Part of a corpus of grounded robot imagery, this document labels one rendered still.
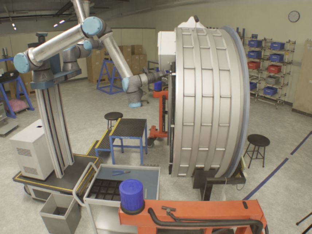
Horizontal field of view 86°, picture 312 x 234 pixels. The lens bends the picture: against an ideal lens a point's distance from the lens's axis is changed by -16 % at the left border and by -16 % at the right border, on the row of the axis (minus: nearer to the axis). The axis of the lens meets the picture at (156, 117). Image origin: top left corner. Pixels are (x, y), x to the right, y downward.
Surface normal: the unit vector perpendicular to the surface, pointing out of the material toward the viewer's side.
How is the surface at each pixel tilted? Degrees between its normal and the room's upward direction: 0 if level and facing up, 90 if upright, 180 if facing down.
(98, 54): 90
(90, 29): 87
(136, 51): 90
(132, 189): 0
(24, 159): 90
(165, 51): 42
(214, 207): 0
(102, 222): 0
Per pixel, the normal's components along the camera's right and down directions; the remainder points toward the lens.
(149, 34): 0.58, 0.32
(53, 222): -0.06, 0.39
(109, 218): 0.00, -0.92
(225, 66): -0.05, -0.28
